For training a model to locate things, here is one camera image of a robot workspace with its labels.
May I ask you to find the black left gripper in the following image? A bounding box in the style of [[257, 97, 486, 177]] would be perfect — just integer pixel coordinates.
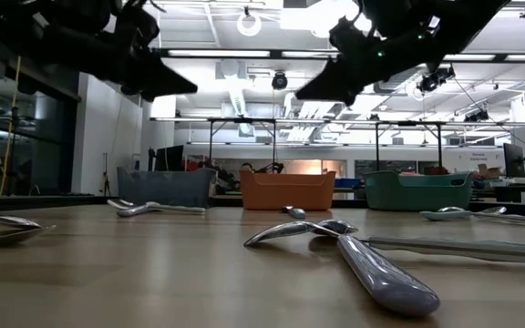
[[77, 26, 199, 102]]

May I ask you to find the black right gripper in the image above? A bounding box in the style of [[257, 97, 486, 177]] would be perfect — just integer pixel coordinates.
[[294, 26, 435, 107]]

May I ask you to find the green patterned handle spoon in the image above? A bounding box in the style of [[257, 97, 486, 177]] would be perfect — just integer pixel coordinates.
[[310, 218, 525, 269], [107, 199, 207, 216], [0, 214, 44, 231]]

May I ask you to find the light blue handled spoon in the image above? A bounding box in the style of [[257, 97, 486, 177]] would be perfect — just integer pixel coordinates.
[[242, 220, 442, 318], [283, 205, 307, 220], [419, 206, 509, 222]]

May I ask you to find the black computer monitor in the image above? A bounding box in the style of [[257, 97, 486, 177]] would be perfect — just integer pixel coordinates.
[[154, 144, 185, 173], [502, 142, 525, 179]]

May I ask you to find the blue storage bin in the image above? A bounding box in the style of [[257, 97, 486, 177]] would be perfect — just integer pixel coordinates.
[[334, 178, 363, 190]]

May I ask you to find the black hanging device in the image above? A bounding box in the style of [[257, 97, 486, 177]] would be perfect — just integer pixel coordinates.
[[419, 66, 456, 95], [464, 108, 490, 123]]

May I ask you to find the grey plastic bin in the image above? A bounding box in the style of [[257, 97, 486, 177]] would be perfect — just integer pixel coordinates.
[[116, 166, 218, 210]]

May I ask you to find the orange plastic bin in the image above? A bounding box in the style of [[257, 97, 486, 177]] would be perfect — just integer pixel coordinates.
[[238, 169, 337, 211]]

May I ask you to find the teal plastic bin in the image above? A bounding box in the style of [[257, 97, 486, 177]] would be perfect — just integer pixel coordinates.
[[363, 169, 475, 212]]

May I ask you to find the black tripod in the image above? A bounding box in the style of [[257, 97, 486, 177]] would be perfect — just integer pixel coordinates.
[[5, 105, 21, 197]]

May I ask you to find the cardboard box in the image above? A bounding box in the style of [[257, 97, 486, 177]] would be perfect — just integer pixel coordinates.
[[478, 163, 503, 180]]

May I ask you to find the dark background desk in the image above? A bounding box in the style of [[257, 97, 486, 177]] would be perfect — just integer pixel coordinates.
[[471, 184, 525, 204]]

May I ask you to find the black overhead camera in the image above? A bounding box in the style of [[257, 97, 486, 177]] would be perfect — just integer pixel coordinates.
[[271, 70, 289, 91]]

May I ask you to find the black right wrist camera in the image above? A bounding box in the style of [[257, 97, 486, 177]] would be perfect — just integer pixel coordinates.
[[329, 15, 376, 51]]

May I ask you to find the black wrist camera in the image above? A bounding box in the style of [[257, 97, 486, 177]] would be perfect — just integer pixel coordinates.
[[329, 15, 376, 51], [115, 0, 161, 50]]

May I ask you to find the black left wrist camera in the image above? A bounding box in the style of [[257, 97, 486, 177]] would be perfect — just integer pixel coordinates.
[[115, 0, 161, 50]]

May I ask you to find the black overhead frame bar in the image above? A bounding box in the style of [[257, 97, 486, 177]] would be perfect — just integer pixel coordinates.
[[155, 47, 525, 64]]

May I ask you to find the black metal frame stand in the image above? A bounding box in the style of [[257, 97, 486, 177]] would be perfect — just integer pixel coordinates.
[[374, 120, 444, 174], [207, 117, 277, 174]]

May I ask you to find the white hanging ring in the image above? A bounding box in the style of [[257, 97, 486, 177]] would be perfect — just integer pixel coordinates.
[[236, 11, 263, 37]]

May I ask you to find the black aluminium table frame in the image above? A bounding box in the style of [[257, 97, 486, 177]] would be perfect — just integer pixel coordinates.
[[0, 193, 525, 218]]

